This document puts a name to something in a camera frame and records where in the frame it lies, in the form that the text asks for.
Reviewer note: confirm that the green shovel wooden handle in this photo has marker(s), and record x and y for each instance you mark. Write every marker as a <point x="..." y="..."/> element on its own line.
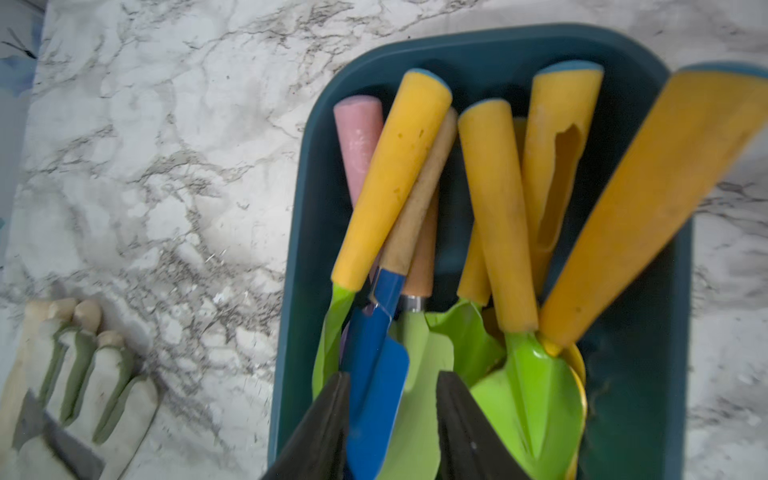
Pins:
<point x="414" y="450"/>

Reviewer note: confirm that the white green garden glove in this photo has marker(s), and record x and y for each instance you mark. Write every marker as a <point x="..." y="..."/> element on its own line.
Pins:
<point x="86" y="379"/>

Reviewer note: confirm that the green narrow shovel yellow handle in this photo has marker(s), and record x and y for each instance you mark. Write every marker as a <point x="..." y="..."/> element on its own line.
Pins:
<point x="409" y="130"/>

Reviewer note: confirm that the blue shovel wooden handle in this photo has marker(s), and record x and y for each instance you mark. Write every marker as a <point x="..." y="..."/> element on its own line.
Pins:
<point x="377" y="364"/>

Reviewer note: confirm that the yellow scoop shovel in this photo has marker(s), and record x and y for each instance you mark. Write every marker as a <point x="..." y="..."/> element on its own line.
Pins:
<point x="625" y="288"/>

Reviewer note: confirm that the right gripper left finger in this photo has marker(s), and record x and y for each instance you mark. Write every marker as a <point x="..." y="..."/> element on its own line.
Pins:
<point x="317" y="448"/>

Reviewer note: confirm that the green leaf shovel yellow handle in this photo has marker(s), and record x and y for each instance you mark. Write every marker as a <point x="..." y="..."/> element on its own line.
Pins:
<point x="476" y="352"/>

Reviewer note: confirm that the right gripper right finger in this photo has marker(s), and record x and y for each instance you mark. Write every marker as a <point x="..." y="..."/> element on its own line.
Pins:
<point x="470" y="447"/>

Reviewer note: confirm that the purple shovel pink handle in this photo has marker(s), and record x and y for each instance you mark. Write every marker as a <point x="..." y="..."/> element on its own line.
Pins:
<point x="359" y="122"/>

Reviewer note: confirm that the dark teal storage box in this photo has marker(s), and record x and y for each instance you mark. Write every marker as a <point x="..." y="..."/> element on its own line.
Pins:
<point x="476" y="65"/>

